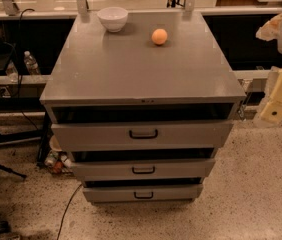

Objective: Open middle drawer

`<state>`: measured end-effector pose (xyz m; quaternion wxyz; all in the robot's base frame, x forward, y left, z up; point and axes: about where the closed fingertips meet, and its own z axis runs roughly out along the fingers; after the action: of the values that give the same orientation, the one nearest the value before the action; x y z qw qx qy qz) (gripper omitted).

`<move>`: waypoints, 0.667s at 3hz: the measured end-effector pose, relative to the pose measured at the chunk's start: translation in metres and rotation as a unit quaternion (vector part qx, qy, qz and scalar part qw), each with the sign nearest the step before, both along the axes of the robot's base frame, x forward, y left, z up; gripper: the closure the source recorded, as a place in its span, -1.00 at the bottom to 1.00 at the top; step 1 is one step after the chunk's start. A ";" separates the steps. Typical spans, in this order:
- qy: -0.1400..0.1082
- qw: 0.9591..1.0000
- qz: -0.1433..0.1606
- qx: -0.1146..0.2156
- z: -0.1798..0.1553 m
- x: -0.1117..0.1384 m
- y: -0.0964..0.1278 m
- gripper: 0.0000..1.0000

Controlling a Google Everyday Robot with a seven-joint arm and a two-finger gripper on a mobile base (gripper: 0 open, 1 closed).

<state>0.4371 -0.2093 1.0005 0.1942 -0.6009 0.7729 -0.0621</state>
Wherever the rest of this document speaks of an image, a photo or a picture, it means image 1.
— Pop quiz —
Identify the grey drawer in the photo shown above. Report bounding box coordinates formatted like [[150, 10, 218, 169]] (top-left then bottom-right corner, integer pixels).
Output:
[[71, 159, 215, 181], [83, 184, 203, 203], [52, 120, 233, 152]]

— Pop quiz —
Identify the grey top drawer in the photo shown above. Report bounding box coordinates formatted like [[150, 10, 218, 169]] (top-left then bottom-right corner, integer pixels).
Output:
[[52, 120, 233, 152]]

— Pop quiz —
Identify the grey metal drawer cabinet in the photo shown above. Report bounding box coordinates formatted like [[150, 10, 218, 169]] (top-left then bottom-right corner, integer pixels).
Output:
[[39, 9, 247, 205]]

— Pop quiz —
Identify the grey bottom drawer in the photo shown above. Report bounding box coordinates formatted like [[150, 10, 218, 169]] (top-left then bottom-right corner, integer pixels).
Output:
[[83, 184, 203, 203]]

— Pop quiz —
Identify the orange fruit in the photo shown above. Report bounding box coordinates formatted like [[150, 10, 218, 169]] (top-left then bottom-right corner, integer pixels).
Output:
[[151, 29, 168, 45]]

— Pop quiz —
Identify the white ceramic bowl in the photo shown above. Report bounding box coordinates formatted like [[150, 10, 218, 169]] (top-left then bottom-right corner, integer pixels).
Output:
[[97, 7, 128, 32]]

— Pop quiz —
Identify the clutter pile beside cabinet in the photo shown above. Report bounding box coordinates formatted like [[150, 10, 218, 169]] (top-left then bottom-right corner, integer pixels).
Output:
[[44, 136, 72, 174]]

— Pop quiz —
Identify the clear plastic water bottle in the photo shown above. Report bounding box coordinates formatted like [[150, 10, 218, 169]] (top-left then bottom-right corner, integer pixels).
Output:
[[24, 51, 41, 75]]

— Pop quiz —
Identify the black tripod leg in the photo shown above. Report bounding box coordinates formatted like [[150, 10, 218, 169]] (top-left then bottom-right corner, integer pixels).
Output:
[[0, 157, 28, 180]]

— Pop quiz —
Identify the black floor cable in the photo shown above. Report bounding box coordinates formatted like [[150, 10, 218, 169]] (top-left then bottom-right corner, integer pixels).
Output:
[[55, 183, 84, 240]]

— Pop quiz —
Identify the black hanging cable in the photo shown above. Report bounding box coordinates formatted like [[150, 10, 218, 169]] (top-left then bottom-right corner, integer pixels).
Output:
[[2, 7, 41, 132]]

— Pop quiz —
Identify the grey metal rail frame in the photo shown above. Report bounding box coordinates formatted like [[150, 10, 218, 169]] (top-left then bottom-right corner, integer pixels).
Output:
[[0, 0, 282, 100]]

